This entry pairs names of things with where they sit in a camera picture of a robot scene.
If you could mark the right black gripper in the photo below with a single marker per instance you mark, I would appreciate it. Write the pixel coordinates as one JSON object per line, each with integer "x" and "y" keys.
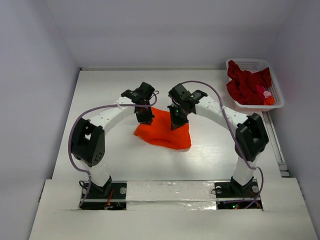
{"x": 176, "y": 121}

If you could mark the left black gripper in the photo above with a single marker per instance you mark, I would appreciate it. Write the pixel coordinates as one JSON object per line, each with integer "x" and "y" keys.
{"x": 146, "y": 120}

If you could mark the orange t shirt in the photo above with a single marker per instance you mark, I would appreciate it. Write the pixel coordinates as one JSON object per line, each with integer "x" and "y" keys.
{"x": 159, "y": 133}

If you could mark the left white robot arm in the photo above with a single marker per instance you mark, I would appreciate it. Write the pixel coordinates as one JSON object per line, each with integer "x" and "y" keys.
{"x": 86, "y": 143}

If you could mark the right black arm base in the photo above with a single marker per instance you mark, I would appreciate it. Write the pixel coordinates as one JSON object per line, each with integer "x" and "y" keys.
{"x": 231, "y": 197}

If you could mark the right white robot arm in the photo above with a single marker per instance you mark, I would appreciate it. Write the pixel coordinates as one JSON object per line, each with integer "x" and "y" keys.
{"x": 247, "y": 131}

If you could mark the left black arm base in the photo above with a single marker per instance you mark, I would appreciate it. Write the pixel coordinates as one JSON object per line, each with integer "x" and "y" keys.
{"x": 115, "y": 201}

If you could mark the dark red t shirt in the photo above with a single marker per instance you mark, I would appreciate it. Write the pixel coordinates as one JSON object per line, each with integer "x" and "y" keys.
{"x": 242, "y": 87}

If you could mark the white plastic basket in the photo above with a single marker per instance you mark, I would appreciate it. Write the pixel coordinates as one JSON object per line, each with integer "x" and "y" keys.
{"x": 254, "y": 65}

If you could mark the pink cloth in basket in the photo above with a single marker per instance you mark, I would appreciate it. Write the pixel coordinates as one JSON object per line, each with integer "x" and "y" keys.
{"x": 262, "y": 92}

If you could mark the small orange cloth in basket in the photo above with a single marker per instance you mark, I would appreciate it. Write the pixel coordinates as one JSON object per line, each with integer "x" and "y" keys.
{"x": 269, "y": 101}

